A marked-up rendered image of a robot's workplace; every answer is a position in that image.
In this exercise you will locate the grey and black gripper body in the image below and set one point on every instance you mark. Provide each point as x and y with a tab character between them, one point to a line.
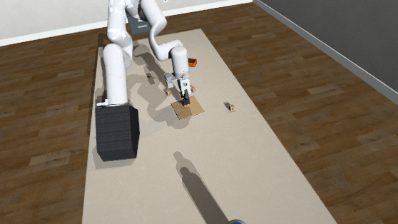
183	83

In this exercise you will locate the tan flat square mat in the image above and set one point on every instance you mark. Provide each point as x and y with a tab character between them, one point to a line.
182	112

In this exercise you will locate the grey bottle with blue cap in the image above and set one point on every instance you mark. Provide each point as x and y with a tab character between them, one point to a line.
236	221

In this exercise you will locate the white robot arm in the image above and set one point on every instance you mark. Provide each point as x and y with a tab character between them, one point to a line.
116	60

